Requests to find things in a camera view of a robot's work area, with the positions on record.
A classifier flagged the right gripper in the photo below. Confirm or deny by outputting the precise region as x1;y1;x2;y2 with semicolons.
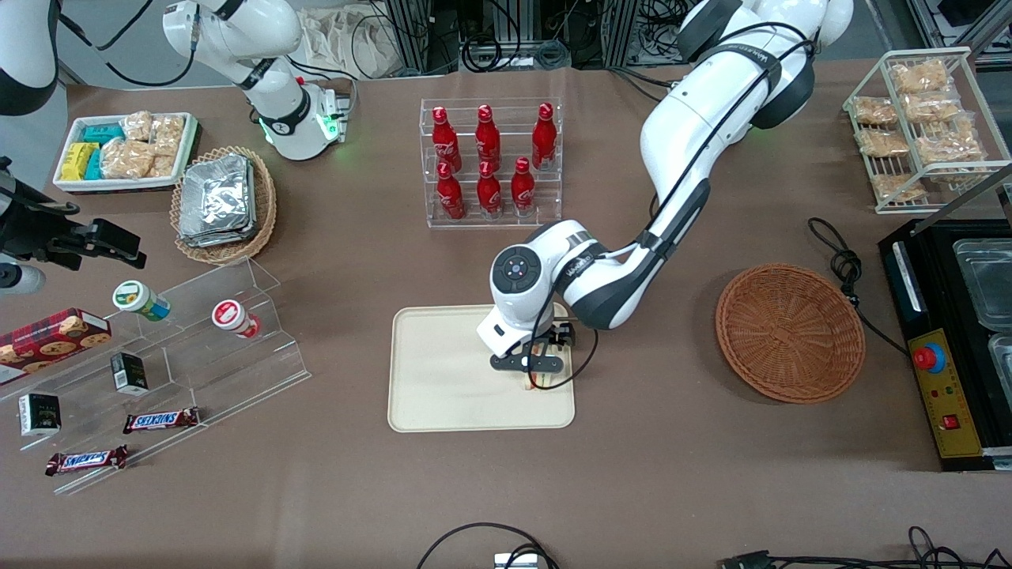
0;158;148;269

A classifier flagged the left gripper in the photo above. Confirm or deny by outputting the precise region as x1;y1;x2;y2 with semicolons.
477;310;579;375

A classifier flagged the triangle sandwich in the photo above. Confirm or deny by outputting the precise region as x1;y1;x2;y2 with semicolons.
522;336;554;392

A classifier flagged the cream plastic tray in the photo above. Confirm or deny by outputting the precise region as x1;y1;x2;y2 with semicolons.
387;304;576;433

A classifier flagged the oval tan wicker basket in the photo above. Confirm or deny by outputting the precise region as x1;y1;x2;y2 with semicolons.
170;146;278;266

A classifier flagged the round brown wicker basket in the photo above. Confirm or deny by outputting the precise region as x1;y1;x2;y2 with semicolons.
716;263;867;405

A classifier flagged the white plastic snack bin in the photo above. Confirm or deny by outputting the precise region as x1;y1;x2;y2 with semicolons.
53;112;200;194

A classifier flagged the yellow snack packet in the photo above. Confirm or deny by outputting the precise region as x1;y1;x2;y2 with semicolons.
60;142;100;181

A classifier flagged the white cup green lid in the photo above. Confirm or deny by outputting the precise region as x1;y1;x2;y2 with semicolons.
112;280;171;322

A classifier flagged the red tartan cookie box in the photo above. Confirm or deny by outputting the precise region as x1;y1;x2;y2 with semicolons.
0;308;112;380

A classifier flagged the clear acrylic bottle rack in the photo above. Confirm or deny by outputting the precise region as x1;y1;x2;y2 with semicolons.
419;96;564;230

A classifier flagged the red cola bottle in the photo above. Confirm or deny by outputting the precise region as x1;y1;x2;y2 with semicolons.
511;157;536;216
477;160;503;218
531;103;557;171
436;162;466;220
431;107;463;173
475;104;502;171

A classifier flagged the white cup red lid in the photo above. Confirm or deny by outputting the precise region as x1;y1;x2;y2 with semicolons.
211;299;262;339

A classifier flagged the small black white box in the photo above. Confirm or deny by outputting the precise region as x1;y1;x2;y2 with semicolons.
18;393;62;437

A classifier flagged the brown Snickers bar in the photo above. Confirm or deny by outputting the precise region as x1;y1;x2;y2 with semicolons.
45;445;129;477
123;407;200;435

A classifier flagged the clear acrylic stepped display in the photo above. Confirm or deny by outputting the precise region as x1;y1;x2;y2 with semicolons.
0;257;311;497

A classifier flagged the white cloth bag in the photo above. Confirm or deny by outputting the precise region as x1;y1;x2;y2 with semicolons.
299;6;406;80

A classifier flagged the black sealing machine yellow panel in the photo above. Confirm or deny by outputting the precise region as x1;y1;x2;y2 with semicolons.
878;217;1012;473

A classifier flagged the clear plastic container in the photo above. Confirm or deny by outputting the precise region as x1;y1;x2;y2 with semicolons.
953;239;1012;331
988;333;1012;388

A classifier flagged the grey metal machine lever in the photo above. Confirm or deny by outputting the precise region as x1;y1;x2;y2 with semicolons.
921;162;1012;216

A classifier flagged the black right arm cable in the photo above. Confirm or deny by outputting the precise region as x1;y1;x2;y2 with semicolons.
55;0;198;89

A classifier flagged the black looped cable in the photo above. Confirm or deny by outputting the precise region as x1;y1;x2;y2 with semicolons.
417;522;558;569

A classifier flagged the black cable with connector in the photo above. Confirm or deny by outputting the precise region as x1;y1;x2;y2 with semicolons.
719;526;1012;569

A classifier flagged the black power cable with plug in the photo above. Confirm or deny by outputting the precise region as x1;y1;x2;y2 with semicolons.
806;217;910;356

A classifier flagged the aluminium frame post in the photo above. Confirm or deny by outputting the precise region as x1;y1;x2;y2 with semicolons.
909;0;1012;56
383;0;459;76
601;0;657;68

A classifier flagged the white wire rack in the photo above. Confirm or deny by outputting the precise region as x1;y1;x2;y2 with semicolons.
842;47;1012;216

